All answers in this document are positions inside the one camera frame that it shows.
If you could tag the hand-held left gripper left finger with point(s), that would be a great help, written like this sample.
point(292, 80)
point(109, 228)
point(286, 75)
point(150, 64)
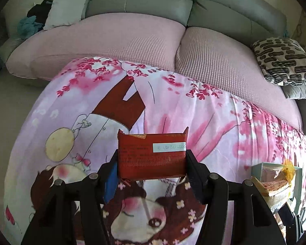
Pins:
point(111, 181)

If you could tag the dark clothes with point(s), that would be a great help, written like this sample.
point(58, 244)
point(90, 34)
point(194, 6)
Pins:
point(40, 11)

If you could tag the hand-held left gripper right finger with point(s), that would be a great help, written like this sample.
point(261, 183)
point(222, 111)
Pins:
point(193, 181)

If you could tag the light grey pillow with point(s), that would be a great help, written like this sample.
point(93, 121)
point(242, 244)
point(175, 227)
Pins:
point(66, 7)

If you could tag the printed blanket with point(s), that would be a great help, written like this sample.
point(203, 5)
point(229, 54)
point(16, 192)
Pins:
point(193, 102)

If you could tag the black white patterned pillow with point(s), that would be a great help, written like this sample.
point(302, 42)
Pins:
point(285, 58)

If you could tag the yellow cake packet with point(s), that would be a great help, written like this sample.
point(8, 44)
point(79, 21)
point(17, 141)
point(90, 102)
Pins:
point(289, 169)

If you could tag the pink sofa cover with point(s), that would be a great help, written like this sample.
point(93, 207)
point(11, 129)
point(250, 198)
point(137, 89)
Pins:
point(142, 38)

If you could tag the grey sofa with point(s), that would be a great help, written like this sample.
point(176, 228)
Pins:
point(155, 2)

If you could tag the teal box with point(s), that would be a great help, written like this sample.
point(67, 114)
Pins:
point(255, 169)

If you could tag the small red snack packet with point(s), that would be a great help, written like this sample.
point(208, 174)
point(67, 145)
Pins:
point(148, 163)

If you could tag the brick-print barcode snack packet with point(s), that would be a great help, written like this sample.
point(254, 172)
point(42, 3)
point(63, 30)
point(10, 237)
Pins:
point(272, 186)

